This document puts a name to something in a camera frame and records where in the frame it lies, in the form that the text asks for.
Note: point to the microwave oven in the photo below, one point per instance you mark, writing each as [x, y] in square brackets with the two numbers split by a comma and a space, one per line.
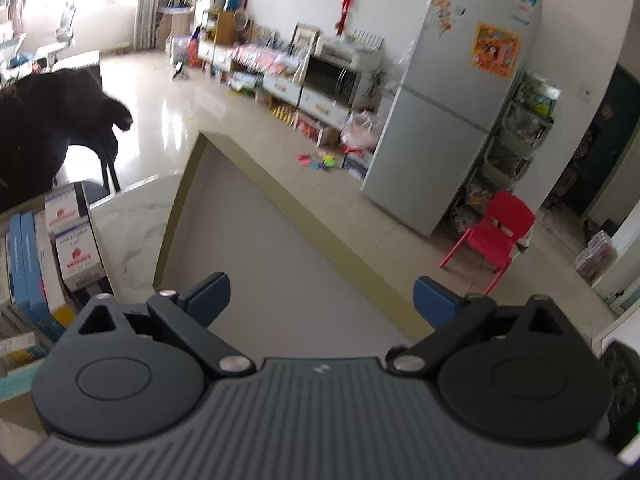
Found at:
[327, 80]

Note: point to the framed picture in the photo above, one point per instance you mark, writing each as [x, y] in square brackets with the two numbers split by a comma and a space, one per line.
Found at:
[305, 39]

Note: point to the beige cardboard box lid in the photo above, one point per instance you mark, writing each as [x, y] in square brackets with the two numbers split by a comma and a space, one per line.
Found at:
[260, 260]

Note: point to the white strawberry medicine box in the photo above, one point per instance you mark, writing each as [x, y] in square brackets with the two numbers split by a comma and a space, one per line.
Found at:
[77, 255]
[65, 210]

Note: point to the white printer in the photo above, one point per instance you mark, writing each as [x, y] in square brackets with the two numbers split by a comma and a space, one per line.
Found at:
[350, 50]

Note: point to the white refrigerator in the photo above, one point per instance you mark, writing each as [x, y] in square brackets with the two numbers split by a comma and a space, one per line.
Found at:
[450, 110]

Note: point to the beige cardboard box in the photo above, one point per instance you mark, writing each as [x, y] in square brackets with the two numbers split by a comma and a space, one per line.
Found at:
[97, 260]

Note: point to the grey curtain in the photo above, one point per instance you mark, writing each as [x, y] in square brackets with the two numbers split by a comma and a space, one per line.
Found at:
[152, 5]

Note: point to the storage trolley rack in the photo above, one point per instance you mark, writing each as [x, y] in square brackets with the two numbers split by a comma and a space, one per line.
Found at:
[525, 135]

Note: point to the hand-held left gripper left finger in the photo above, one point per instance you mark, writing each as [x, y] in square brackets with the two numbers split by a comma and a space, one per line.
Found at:
[210, 296]

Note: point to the white office chair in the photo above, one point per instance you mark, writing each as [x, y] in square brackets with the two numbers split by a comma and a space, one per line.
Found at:
[66, 22]

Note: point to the white small fan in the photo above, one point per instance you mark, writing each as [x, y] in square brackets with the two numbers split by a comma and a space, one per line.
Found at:
[241, 20]

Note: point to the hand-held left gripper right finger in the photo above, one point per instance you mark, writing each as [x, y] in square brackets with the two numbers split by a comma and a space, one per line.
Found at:
[435, 301]

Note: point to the pink plastic bag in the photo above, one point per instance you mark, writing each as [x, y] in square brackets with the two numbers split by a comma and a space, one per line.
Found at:
[361, 130]

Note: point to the blue cartoon fever patch box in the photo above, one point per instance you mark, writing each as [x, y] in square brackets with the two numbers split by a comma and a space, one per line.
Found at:
[31, 280]
[15, 260]

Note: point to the colourful fridge poster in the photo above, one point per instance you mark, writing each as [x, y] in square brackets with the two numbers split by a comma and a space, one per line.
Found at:
[496, 50]

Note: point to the small black tripod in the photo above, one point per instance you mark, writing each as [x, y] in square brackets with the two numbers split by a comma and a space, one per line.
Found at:
[180, 70]

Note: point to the red plastic kids chair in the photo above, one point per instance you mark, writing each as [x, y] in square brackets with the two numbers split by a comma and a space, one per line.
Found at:
[495, 230]

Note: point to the black fleece jacket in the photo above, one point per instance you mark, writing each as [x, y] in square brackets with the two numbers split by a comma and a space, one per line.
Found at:
[45, 125]

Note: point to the wooden shelf unit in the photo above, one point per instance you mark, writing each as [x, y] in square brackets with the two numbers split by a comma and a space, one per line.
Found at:
[222, 27]

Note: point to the colourful floor toys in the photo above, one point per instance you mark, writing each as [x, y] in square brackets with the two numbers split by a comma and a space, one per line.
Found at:
[320, 161]

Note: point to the black grey-seat dining chair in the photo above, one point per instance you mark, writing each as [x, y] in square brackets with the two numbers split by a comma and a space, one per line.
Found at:
[107, 170]

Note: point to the bottled water pack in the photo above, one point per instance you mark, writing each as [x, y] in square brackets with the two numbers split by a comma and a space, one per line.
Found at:
[595, 255]

